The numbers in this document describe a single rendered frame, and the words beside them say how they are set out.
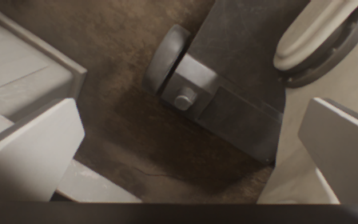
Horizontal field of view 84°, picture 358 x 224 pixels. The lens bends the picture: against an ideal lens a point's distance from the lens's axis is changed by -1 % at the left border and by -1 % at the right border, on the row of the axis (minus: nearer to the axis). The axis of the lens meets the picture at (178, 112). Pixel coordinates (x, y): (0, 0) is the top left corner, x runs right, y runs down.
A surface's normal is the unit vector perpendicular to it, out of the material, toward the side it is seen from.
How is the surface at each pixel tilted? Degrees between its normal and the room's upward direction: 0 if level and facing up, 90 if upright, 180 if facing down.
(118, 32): 0
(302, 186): 90
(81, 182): 90
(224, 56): 0
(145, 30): 0
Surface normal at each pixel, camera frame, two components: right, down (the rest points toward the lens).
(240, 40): -0.22, 0.50
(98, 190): 0.53, -0.65
